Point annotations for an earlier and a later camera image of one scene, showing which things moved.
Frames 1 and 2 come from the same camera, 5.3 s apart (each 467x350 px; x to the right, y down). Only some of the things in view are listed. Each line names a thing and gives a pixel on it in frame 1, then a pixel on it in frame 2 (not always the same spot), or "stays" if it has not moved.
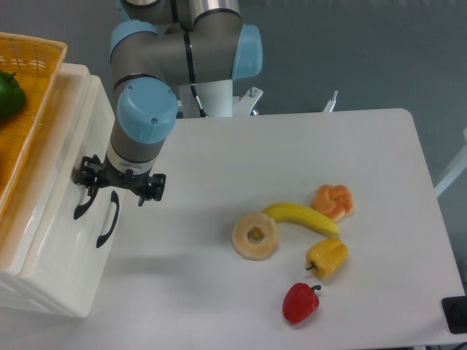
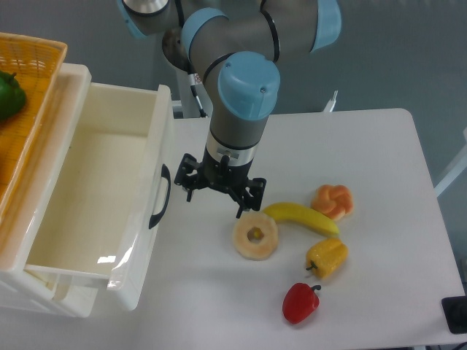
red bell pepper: x=300 y=302 stays
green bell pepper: x=12 y=95 stays
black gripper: x=93 y=172 → x=220 y=176
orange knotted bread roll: x=336 y=202 stays
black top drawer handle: x=80 y=208 → x=165 y=174
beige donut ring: x=246 y=248 stays
